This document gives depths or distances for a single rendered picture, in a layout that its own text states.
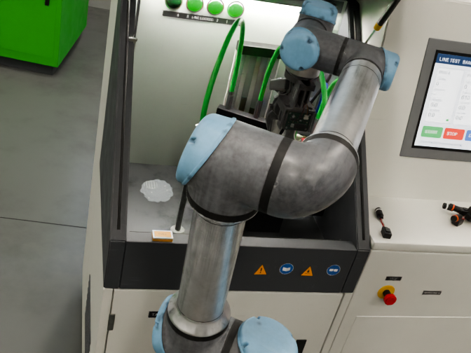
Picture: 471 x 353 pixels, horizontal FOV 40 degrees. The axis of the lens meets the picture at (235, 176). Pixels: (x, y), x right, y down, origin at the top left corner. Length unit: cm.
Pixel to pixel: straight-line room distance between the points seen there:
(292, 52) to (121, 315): 89
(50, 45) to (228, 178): 351
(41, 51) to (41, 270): 186
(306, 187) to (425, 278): 110
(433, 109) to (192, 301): 109
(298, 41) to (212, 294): 48
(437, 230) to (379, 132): 33
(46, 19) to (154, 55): 240
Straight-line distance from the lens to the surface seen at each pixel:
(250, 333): 120
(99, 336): 184
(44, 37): 435
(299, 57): 123
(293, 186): 89
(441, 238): 192
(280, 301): 184
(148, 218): 189
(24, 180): 344
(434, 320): 212
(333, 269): 181
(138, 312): 178
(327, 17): 133
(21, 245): 304
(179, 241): 164
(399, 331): 210
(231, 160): 90
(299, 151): 91
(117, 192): 163
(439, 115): 199
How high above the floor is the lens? 198
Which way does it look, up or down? 32 degrees down
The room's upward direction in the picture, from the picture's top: 14 degrees clockwise
